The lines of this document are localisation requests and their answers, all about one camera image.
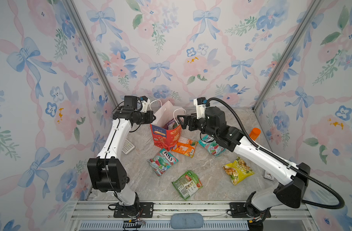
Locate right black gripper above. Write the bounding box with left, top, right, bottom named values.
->
left=177, top=113, right=219, bottom=141

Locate purple candy bag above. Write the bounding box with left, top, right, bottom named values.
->
left=167, top=119, right=179, bottom=130

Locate red paper gift bag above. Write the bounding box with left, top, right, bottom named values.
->
left=150, top=101, right=186, bottom=151

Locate orange snack packet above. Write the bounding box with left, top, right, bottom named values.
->
left=171, top=137, right=198, bottom=158

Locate teal Fox's candy bag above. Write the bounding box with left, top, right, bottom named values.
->
left=198, top=135, right=226, bottom=157

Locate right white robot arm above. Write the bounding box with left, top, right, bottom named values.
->
left=177, top=107, right=308, bottom=216

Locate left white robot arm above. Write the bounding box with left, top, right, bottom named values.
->
left=87, top=110, right=156, bottom=207

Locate green snack bag barcode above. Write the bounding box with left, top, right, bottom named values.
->
left=172, top=170, right=203, bottom=200

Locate yellow snack bag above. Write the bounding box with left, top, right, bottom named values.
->
left=222, top=157, right=255, bottom=186

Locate white scientific calculator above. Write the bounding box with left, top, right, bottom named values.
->
left=122, top=139, right=135, bottom=155

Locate orange pill bottle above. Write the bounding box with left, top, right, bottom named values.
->
left=249, top=128, right=261, bottom=141

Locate small white square clock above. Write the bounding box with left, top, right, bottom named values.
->
left=263, top=171, right=275, bottom=182

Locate grey blue foam pad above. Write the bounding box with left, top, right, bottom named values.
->
left=170, top=213, right=204, bottom=230

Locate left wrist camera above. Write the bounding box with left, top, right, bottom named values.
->
left=123, top=95, right=138, bottom=111

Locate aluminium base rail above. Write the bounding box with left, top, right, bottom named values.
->
left=66, top=201, right=318, bottom=231

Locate black corrugated cable hose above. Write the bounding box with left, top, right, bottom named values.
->
left=206, top=97, right=345, bottom=210

